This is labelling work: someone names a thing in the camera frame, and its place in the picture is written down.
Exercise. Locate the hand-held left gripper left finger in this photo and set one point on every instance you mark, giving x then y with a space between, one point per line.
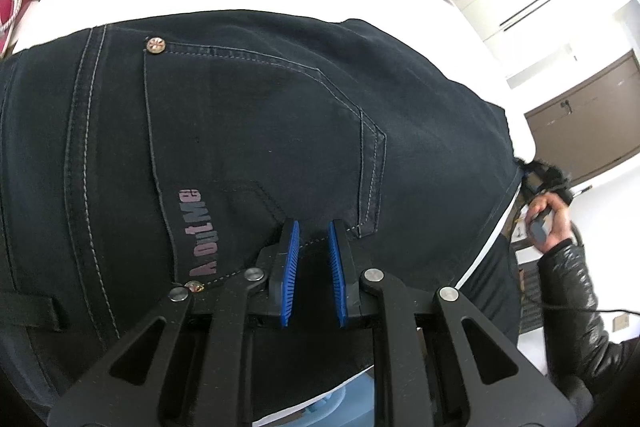
290 269

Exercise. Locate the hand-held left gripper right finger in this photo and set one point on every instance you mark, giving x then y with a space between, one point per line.
339 274

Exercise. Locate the dark navy denim pants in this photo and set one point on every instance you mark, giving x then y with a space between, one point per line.
240 132

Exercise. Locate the person's right forearm black sleeve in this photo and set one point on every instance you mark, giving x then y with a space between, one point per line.
575 307

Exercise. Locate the person's right hand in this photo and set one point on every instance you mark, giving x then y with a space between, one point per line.
559 227

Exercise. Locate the brown cabinet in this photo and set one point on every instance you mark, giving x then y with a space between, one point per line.
590 122

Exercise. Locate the dark cloth with white stripe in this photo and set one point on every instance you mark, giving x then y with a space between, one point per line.
500 267

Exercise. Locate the light blue cloth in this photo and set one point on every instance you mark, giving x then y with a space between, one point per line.
345 394

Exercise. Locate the red and white bag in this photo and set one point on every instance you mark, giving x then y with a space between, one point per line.
12 2

